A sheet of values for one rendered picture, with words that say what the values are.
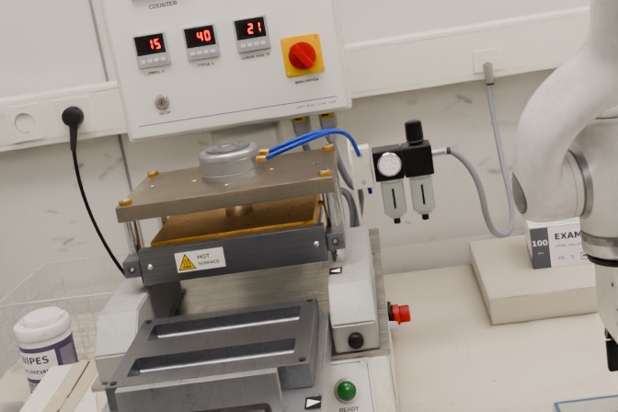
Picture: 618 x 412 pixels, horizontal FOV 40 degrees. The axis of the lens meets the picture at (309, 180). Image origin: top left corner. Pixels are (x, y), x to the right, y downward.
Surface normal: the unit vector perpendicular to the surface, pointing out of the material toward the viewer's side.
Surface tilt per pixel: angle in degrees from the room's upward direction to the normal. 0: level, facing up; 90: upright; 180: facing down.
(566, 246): 90
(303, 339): 0
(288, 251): 90
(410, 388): 0
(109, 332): 40
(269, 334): 0
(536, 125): 63
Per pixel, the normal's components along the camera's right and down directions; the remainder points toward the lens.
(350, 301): -0.15, -0.58
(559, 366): -0.16, -0.96
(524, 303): -0.07, 0.25
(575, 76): -0.76, -0.45
